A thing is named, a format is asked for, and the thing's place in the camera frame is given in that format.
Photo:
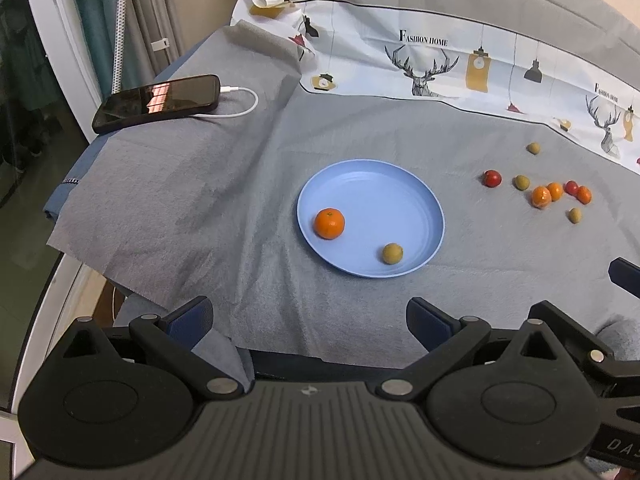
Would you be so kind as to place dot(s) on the spotted pole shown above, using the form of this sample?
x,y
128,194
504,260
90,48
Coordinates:
x,y
119,35

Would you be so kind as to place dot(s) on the small tangerine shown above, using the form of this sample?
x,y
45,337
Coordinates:
x,y
584,194
556,190

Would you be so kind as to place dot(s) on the teal curtain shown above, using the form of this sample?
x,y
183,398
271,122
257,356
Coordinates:
x,y
95,10

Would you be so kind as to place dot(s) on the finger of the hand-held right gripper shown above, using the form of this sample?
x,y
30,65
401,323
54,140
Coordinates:
x,y
580,332
624,275

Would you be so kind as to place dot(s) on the grey table cloth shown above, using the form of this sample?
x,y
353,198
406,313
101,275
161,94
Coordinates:
x,y
200,185

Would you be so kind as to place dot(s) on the cherry tomato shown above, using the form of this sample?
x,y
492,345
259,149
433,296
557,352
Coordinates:
x,y
571,187
491,178

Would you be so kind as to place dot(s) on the large tangerine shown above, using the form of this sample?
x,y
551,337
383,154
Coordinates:
x,y
330,223

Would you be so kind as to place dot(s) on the white door frame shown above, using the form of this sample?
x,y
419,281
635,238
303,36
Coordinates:
x,y
55,35

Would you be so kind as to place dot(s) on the white printed deer cloth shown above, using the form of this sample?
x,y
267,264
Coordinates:
x,y
400,70

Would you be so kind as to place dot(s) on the pale tangerine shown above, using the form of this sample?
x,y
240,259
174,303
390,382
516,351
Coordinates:
x,y
541,197

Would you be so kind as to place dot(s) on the grey curtain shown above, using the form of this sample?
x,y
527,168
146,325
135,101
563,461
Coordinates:
x,y
165,0

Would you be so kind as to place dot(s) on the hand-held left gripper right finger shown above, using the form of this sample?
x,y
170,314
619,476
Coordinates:
x,y
430,322

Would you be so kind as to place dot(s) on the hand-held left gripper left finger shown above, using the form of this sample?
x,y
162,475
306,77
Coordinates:
x,y
192,319

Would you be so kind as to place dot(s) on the black smartphone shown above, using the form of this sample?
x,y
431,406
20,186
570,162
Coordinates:
x,y
155,102

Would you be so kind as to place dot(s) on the white tag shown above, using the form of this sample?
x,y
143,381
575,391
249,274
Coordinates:
x,y
159,44

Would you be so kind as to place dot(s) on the longan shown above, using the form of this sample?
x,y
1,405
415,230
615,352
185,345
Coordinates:
x,y
392,253
534,148
575,215
521,182

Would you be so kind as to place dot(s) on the blue plate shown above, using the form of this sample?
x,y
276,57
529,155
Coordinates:
x,y
370,200

